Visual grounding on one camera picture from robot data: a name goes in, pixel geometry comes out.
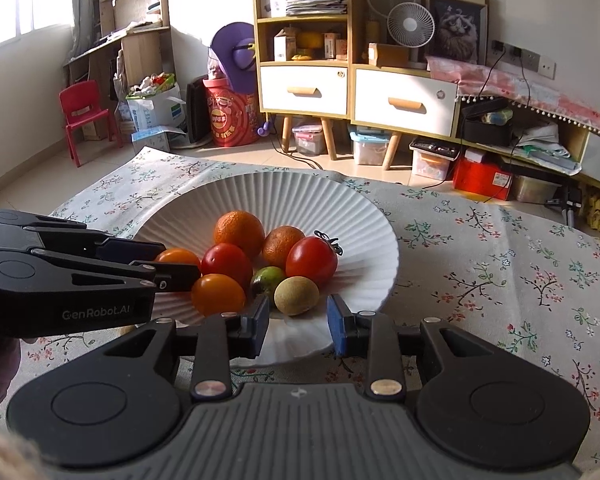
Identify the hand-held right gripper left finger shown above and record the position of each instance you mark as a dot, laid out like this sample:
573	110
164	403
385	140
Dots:
256	327

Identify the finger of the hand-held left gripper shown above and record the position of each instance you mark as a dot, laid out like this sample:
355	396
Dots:
130	249
175	277

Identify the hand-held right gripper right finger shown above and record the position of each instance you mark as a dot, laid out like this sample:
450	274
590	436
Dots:
337	327

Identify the orange cherry tomato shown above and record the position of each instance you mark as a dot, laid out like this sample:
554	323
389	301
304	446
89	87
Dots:
180	256
217	294

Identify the small brown kiwi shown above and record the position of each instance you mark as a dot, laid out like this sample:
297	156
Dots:
296	296

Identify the green jujube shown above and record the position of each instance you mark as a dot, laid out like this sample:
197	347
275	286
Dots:
269	277

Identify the red cherry tomato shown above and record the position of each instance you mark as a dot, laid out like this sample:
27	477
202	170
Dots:
226	262

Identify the red tomato with stem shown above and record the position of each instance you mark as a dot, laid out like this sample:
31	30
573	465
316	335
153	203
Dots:
311	260

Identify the orange mandarin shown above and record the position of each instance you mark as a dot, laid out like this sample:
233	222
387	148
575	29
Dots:
239	232
282	245

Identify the white ribbed plate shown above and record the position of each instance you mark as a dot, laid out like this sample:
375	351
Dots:
330	210

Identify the blue white cardboard box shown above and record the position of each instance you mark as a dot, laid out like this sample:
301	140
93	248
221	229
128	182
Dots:
157	139

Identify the white bag of toys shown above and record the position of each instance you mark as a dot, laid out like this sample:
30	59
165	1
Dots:
155	105

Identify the red plastic chair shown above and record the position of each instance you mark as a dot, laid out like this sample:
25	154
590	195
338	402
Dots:
82	110

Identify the floral tablecloth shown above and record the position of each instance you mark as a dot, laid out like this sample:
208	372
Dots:
480	270

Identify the beige fuzzy sleeve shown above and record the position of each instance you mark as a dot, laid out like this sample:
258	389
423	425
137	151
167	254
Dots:
5	457

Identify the red round bucket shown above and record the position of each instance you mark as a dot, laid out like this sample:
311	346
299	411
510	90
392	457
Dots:
230	115

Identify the clear storage box blue lid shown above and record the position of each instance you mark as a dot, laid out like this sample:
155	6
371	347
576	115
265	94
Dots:
370	149

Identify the clear storage box black lid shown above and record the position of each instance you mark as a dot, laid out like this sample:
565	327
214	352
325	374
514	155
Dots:
431	161

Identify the red cardboard box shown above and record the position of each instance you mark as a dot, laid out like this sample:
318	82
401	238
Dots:
482	177

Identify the wooden bookshelf desk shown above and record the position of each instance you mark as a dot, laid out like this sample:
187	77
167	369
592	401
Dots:
130	35

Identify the purple hat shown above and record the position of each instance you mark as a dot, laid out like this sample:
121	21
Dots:
237	52

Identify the tall wooden shelf cabinet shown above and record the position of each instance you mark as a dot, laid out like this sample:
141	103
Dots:
305	87

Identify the long wooden sideboard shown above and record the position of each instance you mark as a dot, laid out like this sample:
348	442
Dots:
595	155

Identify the white desk fan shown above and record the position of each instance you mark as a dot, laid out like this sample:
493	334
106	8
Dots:
411	25

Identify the pink lace cloth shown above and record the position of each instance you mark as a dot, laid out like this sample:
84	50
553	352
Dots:
545	95

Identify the framed cat picture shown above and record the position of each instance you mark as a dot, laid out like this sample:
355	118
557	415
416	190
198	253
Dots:
455	22

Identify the wall power outlets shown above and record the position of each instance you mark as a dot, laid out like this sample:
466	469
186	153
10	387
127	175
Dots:
530	57

